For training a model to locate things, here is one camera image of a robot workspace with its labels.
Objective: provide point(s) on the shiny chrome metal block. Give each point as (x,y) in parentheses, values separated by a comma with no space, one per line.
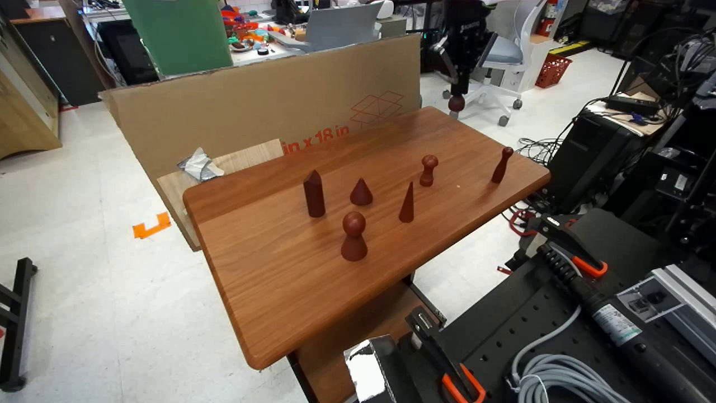
(368,372)

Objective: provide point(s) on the black cabinet wooden top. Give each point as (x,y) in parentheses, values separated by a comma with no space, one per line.
(58,52)

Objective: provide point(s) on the black equipment case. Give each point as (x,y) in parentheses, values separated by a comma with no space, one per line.
(595,158)

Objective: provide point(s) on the brown wooden ball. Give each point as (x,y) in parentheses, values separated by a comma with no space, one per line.
(458,103)

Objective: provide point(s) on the printed paper label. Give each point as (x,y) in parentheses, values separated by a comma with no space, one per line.
(650,301)

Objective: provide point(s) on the silver aluminium rail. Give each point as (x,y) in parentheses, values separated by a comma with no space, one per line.
(691,306)

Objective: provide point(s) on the large brown wooden pawn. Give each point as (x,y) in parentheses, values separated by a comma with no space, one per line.
(354,238)

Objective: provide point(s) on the slim tall brown pawn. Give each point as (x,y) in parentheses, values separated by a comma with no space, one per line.
(500,169)

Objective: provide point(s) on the small brown wooden pawn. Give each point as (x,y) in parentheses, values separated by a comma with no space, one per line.
(429,174)

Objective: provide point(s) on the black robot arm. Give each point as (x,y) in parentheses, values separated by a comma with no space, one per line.
(468,15)

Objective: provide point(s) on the black perforated mounting board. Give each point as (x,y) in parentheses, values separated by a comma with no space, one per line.
(507,315)

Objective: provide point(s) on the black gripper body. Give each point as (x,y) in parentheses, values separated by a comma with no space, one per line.
(467,56)

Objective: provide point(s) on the black metal floor stand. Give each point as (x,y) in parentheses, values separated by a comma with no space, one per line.
(16,328)

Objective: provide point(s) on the large cardboard sheet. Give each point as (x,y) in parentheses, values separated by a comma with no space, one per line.
(248,112)

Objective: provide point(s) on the slim brown wooden cone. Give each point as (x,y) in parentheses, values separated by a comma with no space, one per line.
(409,206)

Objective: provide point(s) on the white office chair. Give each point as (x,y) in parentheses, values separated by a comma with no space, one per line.
(512,45)

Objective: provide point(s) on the black equipment rack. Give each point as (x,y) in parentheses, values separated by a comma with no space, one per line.
(679,148)

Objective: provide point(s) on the green board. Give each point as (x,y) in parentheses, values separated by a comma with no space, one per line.
(180,34)

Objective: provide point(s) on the grey laptop lid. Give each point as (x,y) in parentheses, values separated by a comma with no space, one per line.
(341,26)

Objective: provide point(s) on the brown wooden cylinder peg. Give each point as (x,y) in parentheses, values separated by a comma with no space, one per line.
(314,196)

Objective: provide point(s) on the wide brown wooden cone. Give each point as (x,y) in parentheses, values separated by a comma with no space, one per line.
(362,196)

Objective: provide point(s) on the light wooden cabinet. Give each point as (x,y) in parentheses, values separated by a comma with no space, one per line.
(25,103)

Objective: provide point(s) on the red plastic basket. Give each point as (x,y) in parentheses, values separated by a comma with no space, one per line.
(553,71)

